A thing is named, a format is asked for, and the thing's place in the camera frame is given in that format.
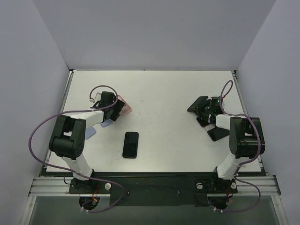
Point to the blue phone case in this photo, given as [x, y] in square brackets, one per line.
[89, 132]

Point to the lilac phone case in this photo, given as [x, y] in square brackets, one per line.
[106, 123]

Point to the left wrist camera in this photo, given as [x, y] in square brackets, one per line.
[96, 98]

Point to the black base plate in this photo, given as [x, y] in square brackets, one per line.
[153, 198]

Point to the aluminium frame rail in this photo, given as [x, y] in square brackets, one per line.
[56, 186]

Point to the small black phone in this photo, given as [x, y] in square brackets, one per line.
[130, 145]

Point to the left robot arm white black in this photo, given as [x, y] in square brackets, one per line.
[69, 135]

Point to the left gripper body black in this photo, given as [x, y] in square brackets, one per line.
[117, 107]

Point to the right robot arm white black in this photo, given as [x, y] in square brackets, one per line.
[246, 142]

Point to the pink phone case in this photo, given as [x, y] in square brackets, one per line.
[126, 109]

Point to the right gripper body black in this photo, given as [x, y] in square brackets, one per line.
[203, 112]

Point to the large phone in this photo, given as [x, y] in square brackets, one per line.
[203, 123]

